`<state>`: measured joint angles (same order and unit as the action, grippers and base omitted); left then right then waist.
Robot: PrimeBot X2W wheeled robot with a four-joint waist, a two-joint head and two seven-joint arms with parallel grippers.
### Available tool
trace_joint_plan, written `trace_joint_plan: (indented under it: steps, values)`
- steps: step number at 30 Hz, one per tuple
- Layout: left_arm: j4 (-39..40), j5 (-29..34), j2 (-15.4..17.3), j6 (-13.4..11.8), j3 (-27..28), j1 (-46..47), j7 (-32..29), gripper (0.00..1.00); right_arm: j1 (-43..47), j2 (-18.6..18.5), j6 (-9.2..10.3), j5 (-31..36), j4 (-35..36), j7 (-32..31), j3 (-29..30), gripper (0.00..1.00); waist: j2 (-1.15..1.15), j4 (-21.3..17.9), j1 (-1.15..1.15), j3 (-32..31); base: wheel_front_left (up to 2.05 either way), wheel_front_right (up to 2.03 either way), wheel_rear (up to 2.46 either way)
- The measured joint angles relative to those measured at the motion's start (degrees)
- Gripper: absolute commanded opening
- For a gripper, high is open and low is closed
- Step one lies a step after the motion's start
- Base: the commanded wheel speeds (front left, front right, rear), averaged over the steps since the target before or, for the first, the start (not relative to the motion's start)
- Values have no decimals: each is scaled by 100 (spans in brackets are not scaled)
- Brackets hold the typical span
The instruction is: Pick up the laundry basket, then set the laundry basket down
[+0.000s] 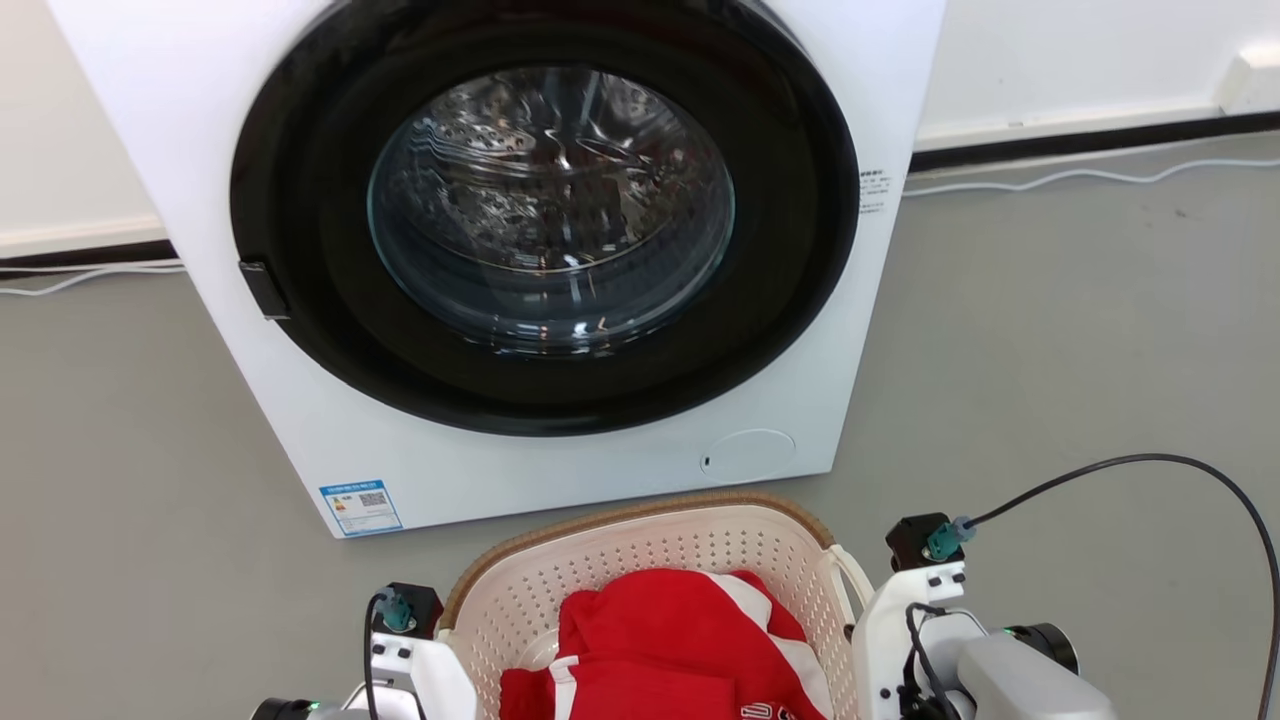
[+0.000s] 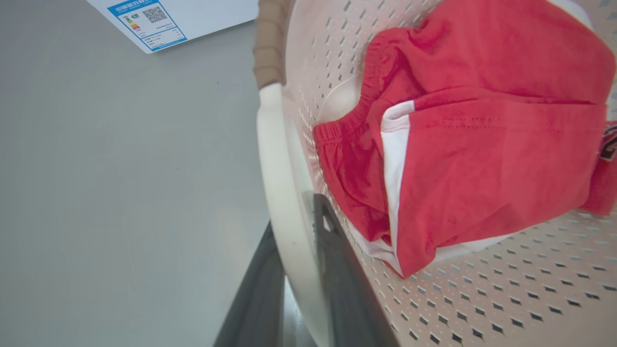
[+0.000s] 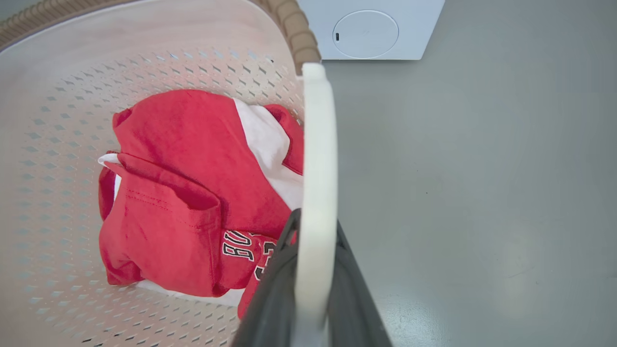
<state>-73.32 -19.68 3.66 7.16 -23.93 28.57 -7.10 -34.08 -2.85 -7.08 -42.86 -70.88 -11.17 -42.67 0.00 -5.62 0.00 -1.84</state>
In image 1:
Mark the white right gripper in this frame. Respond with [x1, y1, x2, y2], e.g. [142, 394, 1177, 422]
[851, 561, 970, 720]

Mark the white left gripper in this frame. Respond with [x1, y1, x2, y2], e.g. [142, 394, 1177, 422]
[343, 634, 480, 720]

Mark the cream perforated laundry basket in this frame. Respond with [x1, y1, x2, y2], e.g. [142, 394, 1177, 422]
[438, 490, 877, 720]

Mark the blue energy label sticker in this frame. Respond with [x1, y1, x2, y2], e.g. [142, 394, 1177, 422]
[319, 480, 404, 538]

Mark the red and white garment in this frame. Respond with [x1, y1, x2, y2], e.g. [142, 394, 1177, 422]
[499, 568, 836, 720]

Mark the round white filter cover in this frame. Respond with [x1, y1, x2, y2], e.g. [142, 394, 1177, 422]
[699, 429, 798, 477]

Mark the white front-load washing machine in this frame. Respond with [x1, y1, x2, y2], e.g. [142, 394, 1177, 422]
[47, 0, 947, 541]

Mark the black round washer door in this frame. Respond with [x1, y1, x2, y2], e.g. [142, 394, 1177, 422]
[229, 0, 861, 438]

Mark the short black right gripper cable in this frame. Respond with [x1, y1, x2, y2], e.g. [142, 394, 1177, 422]
[899, 602, 956, 720]

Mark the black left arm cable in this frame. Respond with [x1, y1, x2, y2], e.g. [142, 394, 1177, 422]
[362, 588, 415, 720]

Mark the black washer door handle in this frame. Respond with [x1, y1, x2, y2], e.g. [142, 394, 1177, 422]
[238, 261, 292, 322]

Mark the white floor cable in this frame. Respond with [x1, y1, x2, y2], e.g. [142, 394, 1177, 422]
[0, 261, 187, 298]
[900, 157, 1280, 199]

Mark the white wall box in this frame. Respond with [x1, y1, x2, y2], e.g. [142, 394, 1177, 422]
[1215, 44, 1280, 117]

